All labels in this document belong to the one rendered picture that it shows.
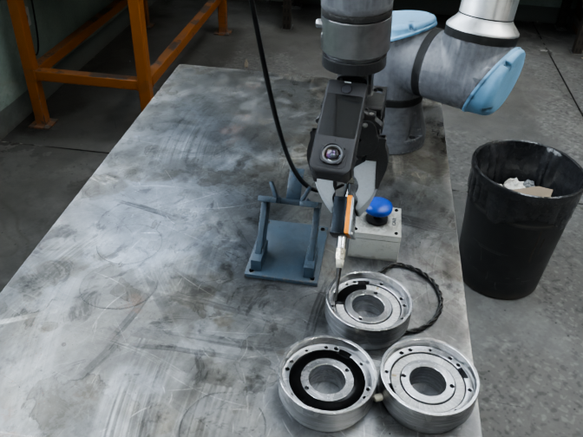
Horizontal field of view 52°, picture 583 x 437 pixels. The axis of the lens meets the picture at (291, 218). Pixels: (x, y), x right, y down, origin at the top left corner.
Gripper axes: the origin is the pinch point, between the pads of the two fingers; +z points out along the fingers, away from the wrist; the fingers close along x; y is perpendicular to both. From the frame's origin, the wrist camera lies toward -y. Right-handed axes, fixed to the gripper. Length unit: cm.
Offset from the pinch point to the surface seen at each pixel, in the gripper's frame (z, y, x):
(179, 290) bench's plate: 9.6, -9.6, 20.1
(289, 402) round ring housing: 6.8, -25.0, 1.4
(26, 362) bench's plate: 8.4, -25.4, 32.2
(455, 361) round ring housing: 8.2, -14.7, -15.2
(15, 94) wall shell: 75, 154, 175
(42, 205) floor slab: 88, 95, 129
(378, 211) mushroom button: 4.1, 5.8, -3.8
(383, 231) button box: 6.8, 4.9, -4.9
